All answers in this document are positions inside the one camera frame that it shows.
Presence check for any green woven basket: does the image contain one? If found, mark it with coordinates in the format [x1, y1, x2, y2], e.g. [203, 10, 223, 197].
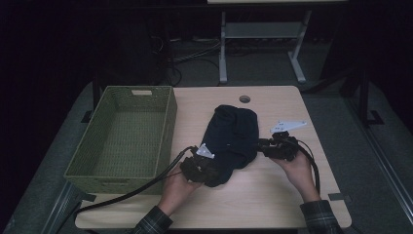
[63, 85, 178, 196]

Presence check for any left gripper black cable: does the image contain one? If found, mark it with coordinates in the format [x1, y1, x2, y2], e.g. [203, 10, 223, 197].
[75, 145, 198, 215]

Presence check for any white metal frame desk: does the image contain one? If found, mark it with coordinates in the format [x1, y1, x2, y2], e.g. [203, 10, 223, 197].
[206, 0, 349, 85]

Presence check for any black metal stand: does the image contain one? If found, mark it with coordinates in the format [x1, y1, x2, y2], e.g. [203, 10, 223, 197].
[356, 68, 386, 129]

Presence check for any black tape strip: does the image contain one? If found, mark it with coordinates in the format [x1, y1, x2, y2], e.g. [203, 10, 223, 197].
[79, 192, 97, 204]

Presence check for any dark navy garment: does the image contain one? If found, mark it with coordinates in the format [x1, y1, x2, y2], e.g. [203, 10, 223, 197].
[200, 103, 261, 188]

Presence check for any grey floor cable bundle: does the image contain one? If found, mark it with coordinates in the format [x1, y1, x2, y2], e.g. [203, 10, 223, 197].
[170, 38, 222, 64]

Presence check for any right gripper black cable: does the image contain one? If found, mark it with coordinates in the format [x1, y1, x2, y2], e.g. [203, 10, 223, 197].
[291, 137, 322, 195]

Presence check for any grey tape strip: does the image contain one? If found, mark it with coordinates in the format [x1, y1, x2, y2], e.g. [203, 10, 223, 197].
[327, 192, 353, 203]

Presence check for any person's right hand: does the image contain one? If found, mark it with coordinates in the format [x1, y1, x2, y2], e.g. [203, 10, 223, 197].
[272, 151, 322, 204]

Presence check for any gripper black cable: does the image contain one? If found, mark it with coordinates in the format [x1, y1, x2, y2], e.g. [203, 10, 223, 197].
[291, 137, 322, 195]
[75, 145, 198, 215]

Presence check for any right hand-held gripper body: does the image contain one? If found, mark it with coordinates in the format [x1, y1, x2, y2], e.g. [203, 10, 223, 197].
[269, 120, 308, 162]

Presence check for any black floor cable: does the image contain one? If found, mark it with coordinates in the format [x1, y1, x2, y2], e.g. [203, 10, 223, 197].
[166, 59, 183, 88]

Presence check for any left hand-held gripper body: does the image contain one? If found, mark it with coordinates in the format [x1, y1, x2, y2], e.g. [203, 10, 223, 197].
[179, 142, 219, 183]

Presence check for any person's left hand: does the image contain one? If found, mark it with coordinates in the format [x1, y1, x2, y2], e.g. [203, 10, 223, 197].
[158, 165, 204, 217]

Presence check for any metal floor rail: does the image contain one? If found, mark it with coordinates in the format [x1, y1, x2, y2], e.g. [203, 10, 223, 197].
[40, 179, 83, 234]
[344, 97, 413, 226]

